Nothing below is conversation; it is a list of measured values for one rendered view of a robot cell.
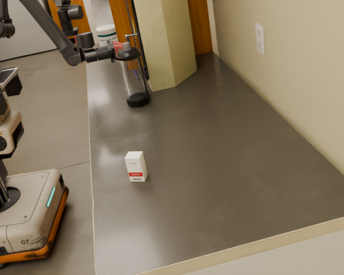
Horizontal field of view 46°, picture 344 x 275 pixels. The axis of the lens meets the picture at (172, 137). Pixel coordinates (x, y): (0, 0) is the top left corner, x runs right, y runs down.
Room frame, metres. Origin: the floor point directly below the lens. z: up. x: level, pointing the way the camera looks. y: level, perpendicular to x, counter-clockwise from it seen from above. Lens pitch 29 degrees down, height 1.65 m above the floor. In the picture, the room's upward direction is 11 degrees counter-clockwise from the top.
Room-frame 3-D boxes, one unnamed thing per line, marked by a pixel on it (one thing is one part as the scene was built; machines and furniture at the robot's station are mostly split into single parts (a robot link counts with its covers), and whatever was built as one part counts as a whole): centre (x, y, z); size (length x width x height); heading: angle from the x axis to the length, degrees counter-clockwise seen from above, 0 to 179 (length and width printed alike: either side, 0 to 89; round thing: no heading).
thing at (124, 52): (1.63, 0.11, 1.18); 0.09 x 0.09 x 0.07
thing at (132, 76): (1.63, 0.11, 1.06); 0.11 x 0.11 x 0.21
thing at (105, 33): (2.51, 0.27, 1.02); 0.13 x 0.13 x 0.15
